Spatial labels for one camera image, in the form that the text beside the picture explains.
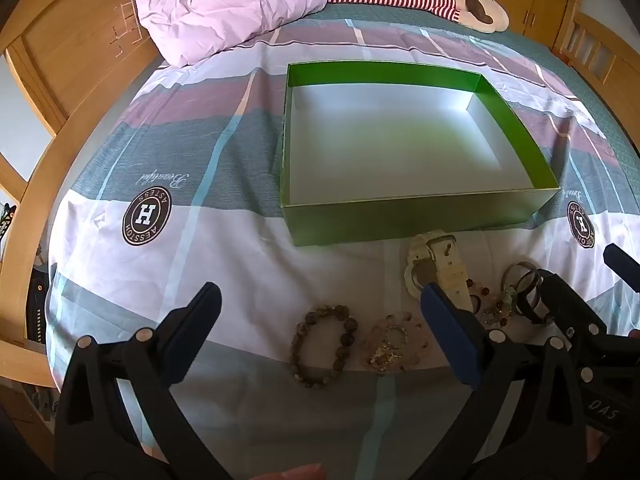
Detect green cardboard box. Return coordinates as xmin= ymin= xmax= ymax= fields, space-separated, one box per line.
xmin=280 ymin=61 xmax=562 ymax=248

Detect gold chain bracelet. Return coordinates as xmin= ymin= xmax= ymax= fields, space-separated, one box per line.
xmin=367 ymin=327 xmax=407 ymax=372

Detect pink pillow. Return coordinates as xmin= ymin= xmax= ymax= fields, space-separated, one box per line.
xmin=136 ymin=0 xmax=329 ymax=67

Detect amber red bead bracelet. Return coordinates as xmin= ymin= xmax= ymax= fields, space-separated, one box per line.
xmin=470 ymin=285 xmax=517 ymax=327

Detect silver bangle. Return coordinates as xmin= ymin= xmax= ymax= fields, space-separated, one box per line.
xmin=502 ymin=260 xmax=544 ymax=307

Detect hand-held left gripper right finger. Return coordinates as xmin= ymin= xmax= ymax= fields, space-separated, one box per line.
xmin=415 ymin=282 xmax=587 ymax=480

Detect plaid printed bedsheet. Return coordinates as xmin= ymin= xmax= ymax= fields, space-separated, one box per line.
xmin=45 ymin=2 xmax=640 ymax=480

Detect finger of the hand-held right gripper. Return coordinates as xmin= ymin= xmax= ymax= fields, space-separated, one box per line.
xmin=538 ymin=270 xmax=609 ymax=362
xmin=603 ymin=243 xmax=640 ymax=292

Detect person's right hand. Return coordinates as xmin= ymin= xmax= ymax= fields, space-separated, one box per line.
xmin=586 ymin=429 xmax=610 ymax=465

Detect person's left hand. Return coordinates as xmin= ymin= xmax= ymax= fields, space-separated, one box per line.
xmin=257 ymin=464 xmax=324 ymax=480

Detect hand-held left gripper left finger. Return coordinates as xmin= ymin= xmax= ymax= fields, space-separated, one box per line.
xmin=54 ymin=282 xmax=223 ymax=480

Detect wooden bed frame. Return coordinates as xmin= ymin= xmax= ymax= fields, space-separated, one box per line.
xmin=0 ymin=0 xmax=168 ymax=391

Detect black wrist watch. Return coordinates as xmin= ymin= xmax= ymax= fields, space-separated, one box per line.
xmin=519 ymin=271 xmax=552 ymax=325

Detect pink bead bracelet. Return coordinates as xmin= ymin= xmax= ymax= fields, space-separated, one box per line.
xmin=360 ymin=312 xmax=429 ymax=374

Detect brown bead bracelet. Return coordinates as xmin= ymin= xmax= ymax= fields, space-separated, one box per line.
xmin=289 ymin=305 xmax=359 ymax=389

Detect cream wrist watch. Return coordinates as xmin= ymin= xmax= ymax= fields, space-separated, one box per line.
xmin=404 ymin=230 xmax=475 ymax=312

